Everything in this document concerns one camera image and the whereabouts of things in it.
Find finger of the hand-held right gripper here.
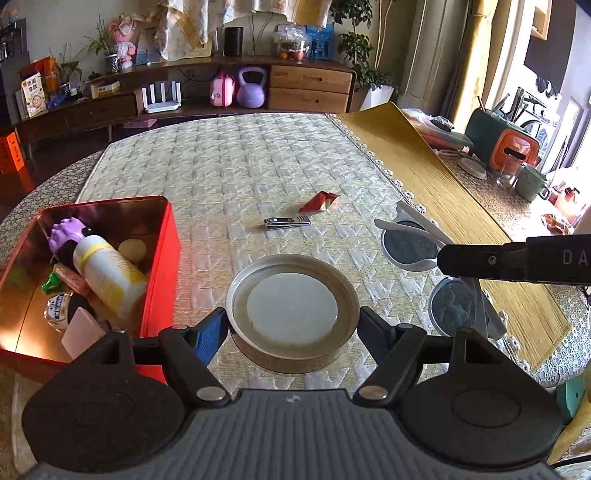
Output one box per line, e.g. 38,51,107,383
436,240,532,283

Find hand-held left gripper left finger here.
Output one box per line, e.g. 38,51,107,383
88,307,232,408

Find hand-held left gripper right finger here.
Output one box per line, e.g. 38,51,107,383
353,305,513,407

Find white sunglasses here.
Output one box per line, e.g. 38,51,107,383
374,199,509,342

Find red tin box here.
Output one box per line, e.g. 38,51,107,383
0,195,182,384

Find round metal tin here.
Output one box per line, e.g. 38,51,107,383
225,254,361,372

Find white bottle with gold band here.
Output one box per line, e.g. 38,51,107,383
72,234,149,324

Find pink small box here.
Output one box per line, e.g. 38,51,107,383
61,307,109,361

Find orange snack packet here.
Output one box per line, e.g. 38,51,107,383
541,213,574,234

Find red small pot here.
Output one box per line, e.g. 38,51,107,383
554,187,583,224

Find green mug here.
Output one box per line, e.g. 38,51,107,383
515,164,552,202

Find clear drinking glass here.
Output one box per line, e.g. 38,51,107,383
496,154,525,188

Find pale green round lid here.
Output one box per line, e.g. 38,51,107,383
457,157,489,180

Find mustard yellow cloth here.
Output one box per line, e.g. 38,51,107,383
328,102,573,370

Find cream round container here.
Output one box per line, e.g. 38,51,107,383
117,239,147,266

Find green and orange storage case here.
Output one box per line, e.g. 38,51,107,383
464,108,541,171

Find metal nail clipper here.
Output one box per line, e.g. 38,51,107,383
263,215,312,230

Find red folded packet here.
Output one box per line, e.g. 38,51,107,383
298,190,341,213

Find pink and orange packet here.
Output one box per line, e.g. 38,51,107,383
53,263,90,294

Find small jar with blue label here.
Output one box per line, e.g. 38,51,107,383
44,292,95,333

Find purple and black massager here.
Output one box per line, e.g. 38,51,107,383
48,218,88,268

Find cream quilted blanket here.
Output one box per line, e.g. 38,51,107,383
76,113,462,384

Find beige curtain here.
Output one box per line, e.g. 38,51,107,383
445,0,532,134

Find white router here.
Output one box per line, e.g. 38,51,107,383
141,80,182,114

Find pink toy suitcase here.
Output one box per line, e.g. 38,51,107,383
210,71,237,107

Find purple kettlebell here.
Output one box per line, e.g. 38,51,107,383
236,67,267,109

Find wooden cabinet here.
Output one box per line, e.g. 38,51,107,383
14,55,358,144

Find green potted plant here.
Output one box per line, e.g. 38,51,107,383
330,0,400,112

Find small white box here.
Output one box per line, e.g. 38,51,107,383
90,80,121,99

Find orange box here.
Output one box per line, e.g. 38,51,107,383
0,131,24,175

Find blue package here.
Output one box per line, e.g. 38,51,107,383
305,24,335,61

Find clear bag of snacks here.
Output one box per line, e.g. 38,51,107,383
273,24,309,62

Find black speaker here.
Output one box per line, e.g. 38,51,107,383
225,27,244,57

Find small plant in vase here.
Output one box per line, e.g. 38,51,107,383
85,14,121,75

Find printed coffee box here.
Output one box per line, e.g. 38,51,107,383
21,74,49,118

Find pink doll bouquet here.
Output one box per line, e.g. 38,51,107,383
108,14,139,70

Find orange bag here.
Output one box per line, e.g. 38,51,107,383
21,58,61,93

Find draped patterned cloth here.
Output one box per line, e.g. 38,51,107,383
157,0,296,49

